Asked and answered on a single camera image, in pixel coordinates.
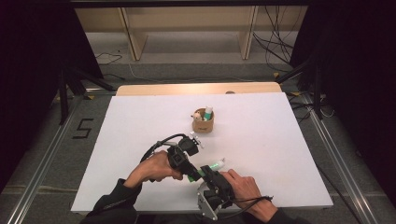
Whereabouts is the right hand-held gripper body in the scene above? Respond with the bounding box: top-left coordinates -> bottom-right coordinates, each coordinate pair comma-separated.
196,170 -> 234,222

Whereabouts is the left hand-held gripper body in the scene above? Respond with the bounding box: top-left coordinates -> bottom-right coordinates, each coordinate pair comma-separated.
166,131 -> 205,174

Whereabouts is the clear silver ballpoint pen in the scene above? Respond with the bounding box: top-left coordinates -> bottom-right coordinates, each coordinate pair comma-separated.
187,158 -> 226,183

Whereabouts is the wooden pen holder cup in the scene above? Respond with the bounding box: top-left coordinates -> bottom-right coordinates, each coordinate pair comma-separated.
191,107 -> 216,135

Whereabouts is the green and white highlighter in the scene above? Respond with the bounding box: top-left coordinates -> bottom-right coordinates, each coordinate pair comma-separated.
203,105 -> 215,122

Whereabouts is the person's right hand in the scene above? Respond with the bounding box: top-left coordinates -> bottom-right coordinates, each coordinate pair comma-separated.
219,168 -> 278,223

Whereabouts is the person's left hand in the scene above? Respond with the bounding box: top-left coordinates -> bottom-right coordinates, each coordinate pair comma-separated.
125,149 -> 184,189

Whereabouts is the person's dark clothing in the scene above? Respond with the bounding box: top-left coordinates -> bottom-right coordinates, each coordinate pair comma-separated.
135,212 -> 206,224

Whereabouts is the white table cover board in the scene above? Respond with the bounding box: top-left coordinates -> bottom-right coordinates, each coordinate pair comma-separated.
70,91 -> 334,215

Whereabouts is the black tripod stand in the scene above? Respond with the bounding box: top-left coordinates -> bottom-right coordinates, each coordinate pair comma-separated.
57,63 -> 117,126

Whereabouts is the light wooden shelf unit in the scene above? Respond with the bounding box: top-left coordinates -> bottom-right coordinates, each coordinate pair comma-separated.
74,5 -> 308,62

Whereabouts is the black metal stand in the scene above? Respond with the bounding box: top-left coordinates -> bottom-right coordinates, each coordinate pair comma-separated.
275,50 -> 325,121

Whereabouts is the dark curtain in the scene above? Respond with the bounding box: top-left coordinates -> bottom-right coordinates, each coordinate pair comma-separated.
289,0 -> 396,208
0,0 -> 105,194

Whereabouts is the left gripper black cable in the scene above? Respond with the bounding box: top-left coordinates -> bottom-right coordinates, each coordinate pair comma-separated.
139,133 -> 189,163

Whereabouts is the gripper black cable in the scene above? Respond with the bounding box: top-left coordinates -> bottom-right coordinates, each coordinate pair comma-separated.
139,133 -> 189,163
218,194 -> 275,220

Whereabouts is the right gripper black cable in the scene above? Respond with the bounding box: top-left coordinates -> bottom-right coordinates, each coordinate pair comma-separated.
218,194 -> 275,220

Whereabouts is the thin black floor cable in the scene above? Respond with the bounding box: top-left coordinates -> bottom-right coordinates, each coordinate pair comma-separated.
93,51 -> 123,66

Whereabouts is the aluminium floor rail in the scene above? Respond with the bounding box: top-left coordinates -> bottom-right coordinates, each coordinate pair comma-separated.
5,95 -> 86,224
302,92 -> 380,224

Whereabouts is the bundle of black floor cables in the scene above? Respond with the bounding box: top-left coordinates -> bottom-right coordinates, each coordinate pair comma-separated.
251,5 -> 296,73

